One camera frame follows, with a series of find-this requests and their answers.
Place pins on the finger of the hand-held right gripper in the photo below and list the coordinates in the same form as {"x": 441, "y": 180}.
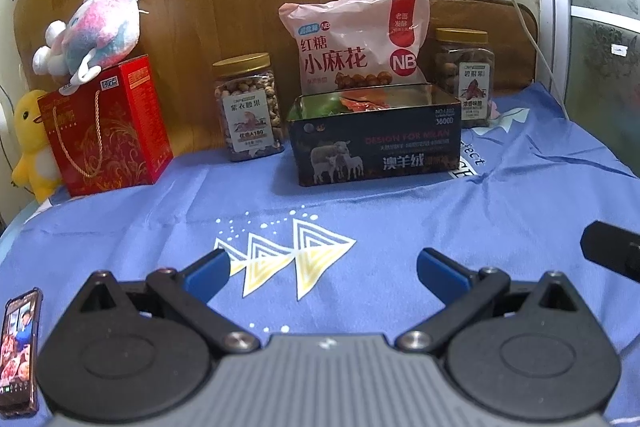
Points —
{"x": 612, "y": 249}

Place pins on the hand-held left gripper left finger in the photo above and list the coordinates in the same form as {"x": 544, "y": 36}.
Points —
{"x": 207, "y": 274}

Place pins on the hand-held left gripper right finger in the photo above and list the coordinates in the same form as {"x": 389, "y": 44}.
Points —
{"x": 442, "y": 274}

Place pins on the dark tin box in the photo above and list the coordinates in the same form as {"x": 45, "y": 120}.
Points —
{"x": 375, "y": 147}

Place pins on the blue printed cloth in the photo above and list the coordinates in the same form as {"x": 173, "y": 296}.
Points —
{"x": 375, "y": 217}

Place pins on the gold-lid cashew jar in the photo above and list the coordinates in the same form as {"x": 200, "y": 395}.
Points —
{"x": 247, "y": 112}

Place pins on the red gift box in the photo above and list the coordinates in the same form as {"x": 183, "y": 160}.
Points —
{"x": 107, "y": 132}

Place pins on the orange snack packet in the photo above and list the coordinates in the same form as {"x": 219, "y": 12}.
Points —
{"x": 365, "y": 102}

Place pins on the gold-lid pecan jar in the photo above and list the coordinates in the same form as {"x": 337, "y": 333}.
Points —
{"x": 465, "y": 77}

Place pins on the smartphone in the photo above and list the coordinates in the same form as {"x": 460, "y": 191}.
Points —
{"x": 20, "y": 352}

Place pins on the yellow duck plush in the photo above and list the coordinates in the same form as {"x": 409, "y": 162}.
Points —
{"x": 32, "y": 147}

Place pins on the frosted window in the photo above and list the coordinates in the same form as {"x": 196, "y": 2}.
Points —
{"x": 605, "y": 7}

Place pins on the pink snack bag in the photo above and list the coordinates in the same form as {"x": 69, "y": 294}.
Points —
{"x": 350, "y": 47}

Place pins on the pink plush toy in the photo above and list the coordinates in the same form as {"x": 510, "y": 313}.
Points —
{"x": 100, "y": 32}

